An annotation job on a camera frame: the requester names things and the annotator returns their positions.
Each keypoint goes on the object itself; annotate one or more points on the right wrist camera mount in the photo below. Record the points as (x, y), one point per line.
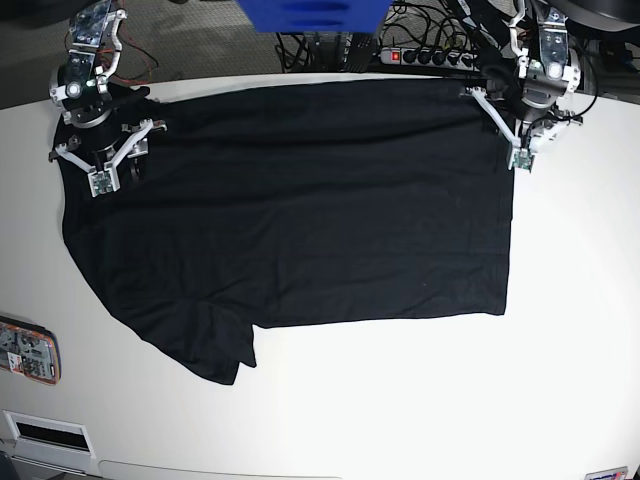
(105, 170)

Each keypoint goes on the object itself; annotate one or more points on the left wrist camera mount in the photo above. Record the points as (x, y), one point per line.
(526, 139)

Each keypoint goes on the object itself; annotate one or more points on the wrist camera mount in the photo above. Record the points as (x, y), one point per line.
(105, 170)
(526, 139)

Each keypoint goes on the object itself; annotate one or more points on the white slotted table inset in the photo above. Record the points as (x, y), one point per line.
(50, 443)

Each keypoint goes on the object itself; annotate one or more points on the black T-shirt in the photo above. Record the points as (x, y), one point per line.
(293, 206)

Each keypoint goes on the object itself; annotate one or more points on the white power strip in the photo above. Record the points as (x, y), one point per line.
(431, 58)

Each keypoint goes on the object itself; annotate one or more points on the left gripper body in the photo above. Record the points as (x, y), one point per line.
(542, 70)

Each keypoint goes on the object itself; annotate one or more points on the blue plastic holder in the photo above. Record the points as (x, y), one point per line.
(290, 16)

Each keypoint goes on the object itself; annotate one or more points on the clear orange parts box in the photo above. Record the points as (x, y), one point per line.
(30, 350)

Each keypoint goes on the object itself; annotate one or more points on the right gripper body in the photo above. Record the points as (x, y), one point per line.
(80, 89)

